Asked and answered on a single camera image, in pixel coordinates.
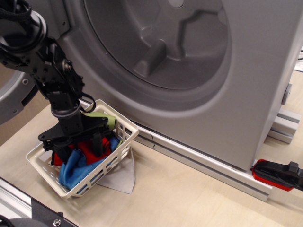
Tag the round grey washer door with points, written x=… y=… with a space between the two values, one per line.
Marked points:
x=15 y=95

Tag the large blue cloth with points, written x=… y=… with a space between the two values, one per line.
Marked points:
x=82 y=161

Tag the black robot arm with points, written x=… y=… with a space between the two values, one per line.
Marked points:
x=26 y=46

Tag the grey cloth under basket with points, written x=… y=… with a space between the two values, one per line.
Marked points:
x=122 y=177

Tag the green cloth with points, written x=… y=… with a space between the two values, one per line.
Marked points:
x=111 y=119

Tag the grey toy washing machine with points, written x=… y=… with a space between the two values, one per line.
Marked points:
x=210 y=74

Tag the aluminium frame rail front left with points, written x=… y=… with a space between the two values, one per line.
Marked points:
x=13 y=202

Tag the long aluminium base rail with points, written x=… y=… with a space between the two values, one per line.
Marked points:
x=226 y=173

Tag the white plastic laundry basket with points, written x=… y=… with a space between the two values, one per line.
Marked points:
x=41 y=160

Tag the short aluminium rail right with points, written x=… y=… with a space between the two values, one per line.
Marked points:
x=285 y=126

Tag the red and black clamp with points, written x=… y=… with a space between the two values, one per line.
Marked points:
x=285 y=177

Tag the grey round side knob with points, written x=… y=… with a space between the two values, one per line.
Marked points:
x=286 y=94

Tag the black mounting plate with bolt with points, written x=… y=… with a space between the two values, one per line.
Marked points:
x=47 y=216

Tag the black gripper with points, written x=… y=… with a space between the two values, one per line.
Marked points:
x=69 y=131

